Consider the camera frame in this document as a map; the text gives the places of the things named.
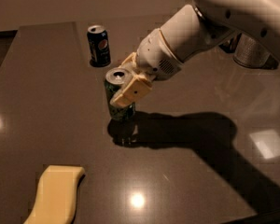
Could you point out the green soda can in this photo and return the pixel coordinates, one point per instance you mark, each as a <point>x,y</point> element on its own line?
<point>114,80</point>

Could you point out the yellow curved sponge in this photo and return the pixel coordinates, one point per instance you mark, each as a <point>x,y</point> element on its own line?
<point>56,195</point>

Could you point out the blue Pepsi can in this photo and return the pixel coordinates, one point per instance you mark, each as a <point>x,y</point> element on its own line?
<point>99,46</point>

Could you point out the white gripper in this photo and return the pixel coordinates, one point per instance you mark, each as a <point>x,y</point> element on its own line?
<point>155,56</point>

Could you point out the silver metal cup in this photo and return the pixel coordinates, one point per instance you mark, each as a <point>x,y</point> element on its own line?
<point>249,53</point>

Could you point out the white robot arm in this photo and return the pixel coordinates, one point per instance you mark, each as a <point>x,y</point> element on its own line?
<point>196,28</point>

